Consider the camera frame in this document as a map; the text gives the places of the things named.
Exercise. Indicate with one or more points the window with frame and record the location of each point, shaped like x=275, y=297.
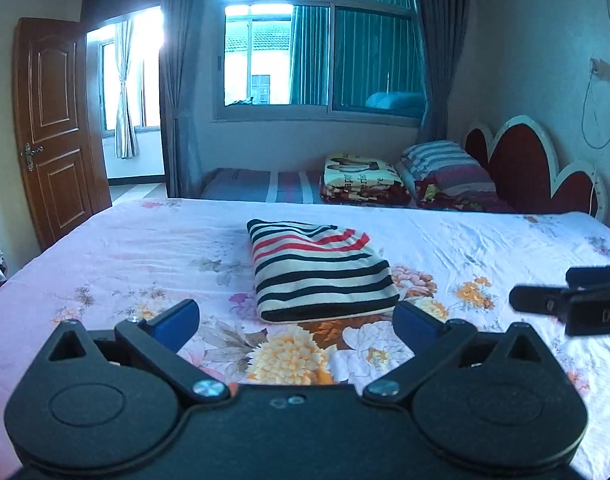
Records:
x=306, y=59

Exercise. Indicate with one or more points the striped purple mattress sheet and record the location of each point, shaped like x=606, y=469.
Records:
x=242, y=185

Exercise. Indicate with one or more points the grey curtain right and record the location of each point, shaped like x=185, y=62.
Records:
x=442, y=25

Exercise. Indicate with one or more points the grey curtain left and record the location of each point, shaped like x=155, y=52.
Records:
x=181, y=96

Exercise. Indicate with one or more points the striped pillow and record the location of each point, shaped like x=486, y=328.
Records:
x=446, y=165

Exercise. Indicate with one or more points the red white headboard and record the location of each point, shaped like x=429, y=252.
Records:
x=522, y=161

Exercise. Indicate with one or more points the colourful crumpled cloth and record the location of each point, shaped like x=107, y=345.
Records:
x=430, y=196

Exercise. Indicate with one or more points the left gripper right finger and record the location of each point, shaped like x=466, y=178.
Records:
x=436, y=346

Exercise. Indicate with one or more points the white balcony curtain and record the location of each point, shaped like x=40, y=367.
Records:
x=125, y=137

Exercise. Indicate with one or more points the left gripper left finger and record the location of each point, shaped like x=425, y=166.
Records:
x=153, y=345

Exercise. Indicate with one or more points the striped knit sweater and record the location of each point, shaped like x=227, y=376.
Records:
x=304, y=272

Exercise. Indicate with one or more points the folded patterned blanket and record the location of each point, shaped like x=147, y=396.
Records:
x=357, y=180

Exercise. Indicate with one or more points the grey curtain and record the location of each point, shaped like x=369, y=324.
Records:
x=181, y=96
x=442, y=25

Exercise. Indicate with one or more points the brown wooden door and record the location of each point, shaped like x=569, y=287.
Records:
x=61, y=157

